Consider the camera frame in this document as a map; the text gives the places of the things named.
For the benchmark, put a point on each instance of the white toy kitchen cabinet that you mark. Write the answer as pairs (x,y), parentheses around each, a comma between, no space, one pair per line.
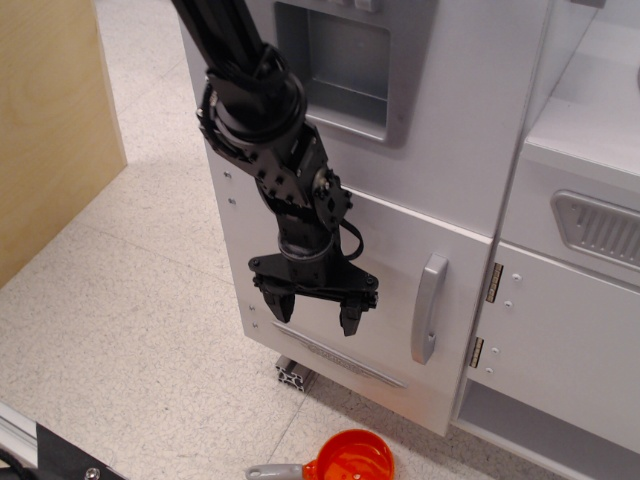
(517,100)

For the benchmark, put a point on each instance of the lower silver door hinge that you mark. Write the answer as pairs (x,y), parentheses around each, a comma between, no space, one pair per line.
(476,352)

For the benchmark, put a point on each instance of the upper silver door hinge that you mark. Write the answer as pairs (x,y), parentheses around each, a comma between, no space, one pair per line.
(494,282)

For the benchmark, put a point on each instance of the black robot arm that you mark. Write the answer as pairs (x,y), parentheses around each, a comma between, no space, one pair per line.
(253,114)

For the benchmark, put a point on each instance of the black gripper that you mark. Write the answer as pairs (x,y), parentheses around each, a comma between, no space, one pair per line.
(328,277)

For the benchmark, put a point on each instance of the orange pot with grey handle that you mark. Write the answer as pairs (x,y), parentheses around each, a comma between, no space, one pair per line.
(350,454)

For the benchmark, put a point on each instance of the aluminium extrusion foot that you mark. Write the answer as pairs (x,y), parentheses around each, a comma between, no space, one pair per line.
(294,374)

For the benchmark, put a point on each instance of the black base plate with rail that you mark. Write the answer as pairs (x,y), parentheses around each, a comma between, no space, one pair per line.
(31,451)

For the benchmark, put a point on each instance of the grey fridge door handle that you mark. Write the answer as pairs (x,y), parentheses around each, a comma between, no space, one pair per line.
(422,339)

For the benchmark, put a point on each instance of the light wooden board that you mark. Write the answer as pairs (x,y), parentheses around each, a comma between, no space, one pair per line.
(61,144)

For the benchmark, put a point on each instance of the grey ice dispenser recess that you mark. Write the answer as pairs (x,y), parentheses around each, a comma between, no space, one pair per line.
(360,62)

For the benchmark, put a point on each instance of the white oven cabinet door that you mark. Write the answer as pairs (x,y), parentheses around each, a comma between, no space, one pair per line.
(563,342)

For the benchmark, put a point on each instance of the silver door hinge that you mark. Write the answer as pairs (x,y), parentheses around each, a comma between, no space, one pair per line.
(476,352)
(494,282)

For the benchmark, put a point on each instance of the grey oven vent panel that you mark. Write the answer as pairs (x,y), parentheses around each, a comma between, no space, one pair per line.
(598,228)

